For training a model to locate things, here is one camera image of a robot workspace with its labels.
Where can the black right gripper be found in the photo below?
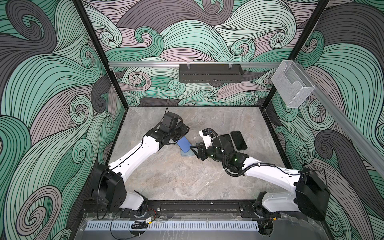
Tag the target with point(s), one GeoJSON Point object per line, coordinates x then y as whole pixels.
{"type": "Point", "coordinates": [202, 150]}

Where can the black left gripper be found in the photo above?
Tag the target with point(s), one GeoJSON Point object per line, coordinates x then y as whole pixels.
{"type": "Point", "coordinates": [184, 130]}

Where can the dark blue phone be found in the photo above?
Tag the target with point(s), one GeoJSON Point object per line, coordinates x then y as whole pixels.
{"type": "Point", "coordinates": [184, 144]}

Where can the black phone case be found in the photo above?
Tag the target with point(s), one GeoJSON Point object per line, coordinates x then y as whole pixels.
{"type": "Point", "coordinates": [239, 140]}

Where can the light blue phone case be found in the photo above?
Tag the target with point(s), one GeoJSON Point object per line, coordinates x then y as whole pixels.
{"type": "Point", "coordinates": [189, 153]}

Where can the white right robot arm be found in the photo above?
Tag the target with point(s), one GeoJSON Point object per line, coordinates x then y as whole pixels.
{"type": "Point", "coordinates": [305, 192]}

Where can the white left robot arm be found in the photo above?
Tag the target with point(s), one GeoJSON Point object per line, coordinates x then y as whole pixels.
{"type": "Point", "coordinates": [108, 181]}

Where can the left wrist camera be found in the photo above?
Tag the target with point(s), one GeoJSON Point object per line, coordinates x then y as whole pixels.
{"type": "Point", "coordinates": [171, 120]}

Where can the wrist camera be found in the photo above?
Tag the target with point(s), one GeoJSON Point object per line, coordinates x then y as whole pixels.
{"type": "Point", "coordinates": [207, 137]}
{"type": "Point", "coordinates": [171, 120]}

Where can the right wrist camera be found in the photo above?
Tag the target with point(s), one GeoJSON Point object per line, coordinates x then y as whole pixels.
{"type": "Point", "coordinates": [207, 137]}

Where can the black wall tray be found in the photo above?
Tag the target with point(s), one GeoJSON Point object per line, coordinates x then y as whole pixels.
{"type": "Point", "coordinates": [210, 73]}

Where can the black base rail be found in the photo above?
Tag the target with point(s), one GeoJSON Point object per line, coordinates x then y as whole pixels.
{"type": "Point", "coordinates": [164, 209]}

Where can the white slotted cable duct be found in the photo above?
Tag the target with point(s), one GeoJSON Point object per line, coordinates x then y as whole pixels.
{"type": "Point", "coordinates": [177, 225]}

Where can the clear plastic wall bin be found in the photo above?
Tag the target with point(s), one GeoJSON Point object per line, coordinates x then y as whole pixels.
{"type": "Point", "coordinates": [292, 83]}

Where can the black corner frame post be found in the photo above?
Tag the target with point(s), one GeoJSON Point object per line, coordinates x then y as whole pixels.
{"type": "Point", "coordinates": [95, 41]}

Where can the right black corner post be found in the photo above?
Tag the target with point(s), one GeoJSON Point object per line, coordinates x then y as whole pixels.
{"type": "Point", "coordinates": [309, 27]}

